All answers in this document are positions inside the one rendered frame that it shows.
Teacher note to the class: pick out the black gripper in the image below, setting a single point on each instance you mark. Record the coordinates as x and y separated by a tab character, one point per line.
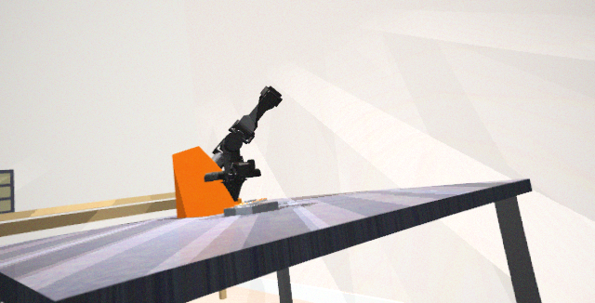
232	182

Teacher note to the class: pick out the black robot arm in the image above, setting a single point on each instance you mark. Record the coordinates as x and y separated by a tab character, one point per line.
243	132

